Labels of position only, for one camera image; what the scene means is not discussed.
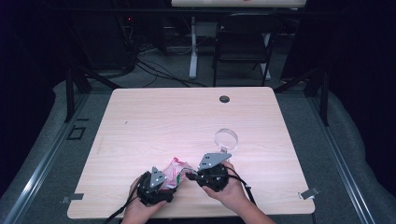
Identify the dark equipment cabinet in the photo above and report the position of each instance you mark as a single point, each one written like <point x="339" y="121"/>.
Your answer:
<point x="102" y="40"/>

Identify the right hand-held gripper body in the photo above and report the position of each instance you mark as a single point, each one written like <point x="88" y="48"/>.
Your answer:
<point x="213" y="177"/>

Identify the person's left hand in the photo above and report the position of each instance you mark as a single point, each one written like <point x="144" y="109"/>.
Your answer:
<point x="137" y="208"/>

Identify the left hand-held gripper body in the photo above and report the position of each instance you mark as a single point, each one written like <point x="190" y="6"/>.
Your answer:
<point x="155" y="189"/>

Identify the aluminium floor rail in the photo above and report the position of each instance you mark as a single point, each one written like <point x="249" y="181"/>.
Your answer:
<point x="342" y="161"/>
<point x="40" y="168"/>

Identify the light background desk top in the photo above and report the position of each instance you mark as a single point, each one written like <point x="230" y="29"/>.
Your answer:
<point x="236" y="3"/>

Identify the black metal stand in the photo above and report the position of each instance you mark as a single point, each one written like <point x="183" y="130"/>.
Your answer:
<point x="69" y="93"/>
<point x="324" y="99"/>

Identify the black folding chair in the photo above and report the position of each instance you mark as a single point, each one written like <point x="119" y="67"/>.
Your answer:
<point x="246" y="37"/>

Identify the person's right hand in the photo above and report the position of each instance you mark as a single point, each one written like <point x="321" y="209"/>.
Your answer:
<point x="233" y="196"/>

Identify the white desk leg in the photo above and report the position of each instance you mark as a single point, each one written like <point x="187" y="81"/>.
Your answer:
<point x="267" y="62"/>
<point x="193" y="56"/>

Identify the pink white plastic bag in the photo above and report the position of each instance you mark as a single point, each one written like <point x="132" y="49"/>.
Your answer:
<point x="174" y="172"/>

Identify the round table grommet hole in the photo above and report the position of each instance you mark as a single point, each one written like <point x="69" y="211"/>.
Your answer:
<point x="224" y="99"/>

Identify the clear jar with hinged lid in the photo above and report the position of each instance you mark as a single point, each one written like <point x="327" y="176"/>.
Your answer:
<point x="225" y="140"/>

